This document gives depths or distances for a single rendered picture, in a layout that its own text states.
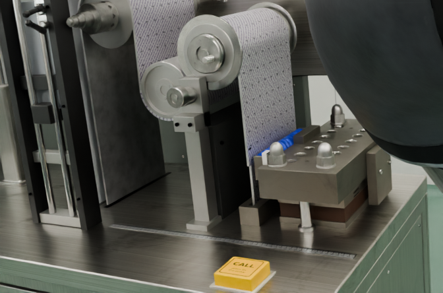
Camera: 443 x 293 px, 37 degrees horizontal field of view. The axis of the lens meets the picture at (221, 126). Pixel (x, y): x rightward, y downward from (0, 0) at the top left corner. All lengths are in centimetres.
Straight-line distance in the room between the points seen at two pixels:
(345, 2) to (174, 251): 109
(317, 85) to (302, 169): 292
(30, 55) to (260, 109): 50
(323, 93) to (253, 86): 282
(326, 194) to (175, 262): 30
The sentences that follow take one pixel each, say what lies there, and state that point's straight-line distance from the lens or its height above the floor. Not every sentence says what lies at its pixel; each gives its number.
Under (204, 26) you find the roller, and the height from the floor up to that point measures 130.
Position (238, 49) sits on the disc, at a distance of 128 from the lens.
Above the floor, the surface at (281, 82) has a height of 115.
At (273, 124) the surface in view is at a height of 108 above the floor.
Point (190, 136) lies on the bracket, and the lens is 133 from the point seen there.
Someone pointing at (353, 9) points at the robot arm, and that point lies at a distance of 21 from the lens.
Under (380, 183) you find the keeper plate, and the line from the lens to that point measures 140.
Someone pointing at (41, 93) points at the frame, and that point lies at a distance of 148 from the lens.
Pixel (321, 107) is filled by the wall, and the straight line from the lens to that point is 417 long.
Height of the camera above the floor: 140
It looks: 13 degrees down
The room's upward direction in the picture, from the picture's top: 6 degrees counter-clockwise
